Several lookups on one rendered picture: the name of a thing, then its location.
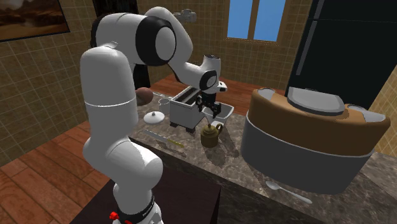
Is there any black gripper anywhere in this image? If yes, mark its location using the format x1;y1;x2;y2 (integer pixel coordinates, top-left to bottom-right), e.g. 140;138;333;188
195;91;222;120

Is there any white square bowl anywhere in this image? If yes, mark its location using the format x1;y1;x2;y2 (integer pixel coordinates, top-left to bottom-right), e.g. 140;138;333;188
203;102;235;129

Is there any white toaster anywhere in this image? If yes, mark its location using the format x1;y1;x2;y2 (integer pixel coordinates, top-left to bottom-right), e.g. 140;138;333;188
169;86;207;134

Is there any brown teapot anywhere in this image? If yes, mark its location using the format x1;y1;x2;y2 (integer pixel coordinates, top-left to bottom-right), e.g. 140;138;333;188
200;122;225;149

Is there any white round lid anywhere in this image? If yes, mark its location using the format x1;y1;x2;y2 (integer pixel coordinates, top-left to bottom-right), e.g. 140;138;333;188
143;111;166;125

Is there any brown round ball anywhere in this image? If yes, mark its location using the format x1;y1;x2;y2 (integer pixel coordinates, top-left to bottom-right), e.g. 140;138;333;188
135;87;155;107

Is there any dark robot stand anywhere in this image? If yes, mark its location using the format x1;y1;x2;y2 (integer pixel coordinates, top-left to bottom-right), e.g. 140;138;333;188
69;167;222;224

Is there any brown and grey cooker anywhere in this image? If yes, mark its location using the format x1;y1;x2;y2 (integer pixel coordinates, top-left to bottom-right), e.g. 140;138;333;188
240;86;392;196

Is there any white spoon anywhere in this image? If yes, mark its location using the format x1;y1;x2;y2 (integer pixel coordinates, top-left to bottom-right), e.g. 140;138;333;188
265;181;314;205

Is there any black refrigerator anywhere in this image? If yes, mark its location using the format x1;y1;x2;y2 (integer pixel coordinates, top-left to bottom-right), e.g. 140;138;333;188
284;0;397;110

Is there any knife with yellow handle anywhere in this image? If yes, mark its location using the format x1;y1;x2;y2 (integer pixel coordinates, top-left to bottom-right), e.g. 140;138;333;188
143;129;186;149

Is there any grey wall fixture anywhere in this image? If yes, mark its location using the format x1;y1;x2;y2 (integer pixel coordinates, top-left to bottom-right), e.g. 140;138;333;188
172;8;198;24

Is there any window with wooden frame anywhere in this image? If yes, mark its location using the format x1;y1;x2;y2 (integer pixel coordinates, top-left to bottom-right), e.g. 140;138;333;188
223;0;291;47

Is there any framed wall picture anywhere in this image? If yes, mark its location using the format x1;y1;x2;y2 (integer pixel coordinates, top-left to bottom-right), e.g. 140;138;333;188
0;0;71;43

